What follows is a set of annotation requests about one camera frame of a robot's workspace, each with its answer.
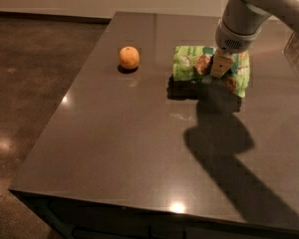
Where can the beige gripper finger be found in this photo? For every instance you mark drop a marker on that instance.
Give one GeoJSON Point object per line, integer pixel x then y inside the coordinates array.
{"type": "Point", "coordinates": [221, 62]}

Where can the grey robot gripper body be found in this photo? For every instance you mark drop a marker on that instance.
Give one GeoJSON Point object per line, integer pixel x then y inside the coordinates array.
{"type": "Point", "coordinates": [231, 41]}

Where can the green rice chip bag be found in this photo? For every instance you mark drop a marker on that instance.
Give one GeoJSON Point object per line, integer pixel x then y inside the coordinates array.
{"type": "Point", "coordinates": [193, 64]}

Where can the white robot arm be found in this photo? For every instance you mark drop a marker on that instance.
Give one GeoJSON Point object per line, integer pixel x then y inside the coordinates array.
{"type": "Point", "coordinates": [286, 11]}

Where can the orange fruit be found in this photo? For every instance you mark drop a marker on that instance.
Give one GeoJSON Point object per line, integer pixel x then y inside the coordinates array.
{"type": "Point", "coordinates": [129, 58]}

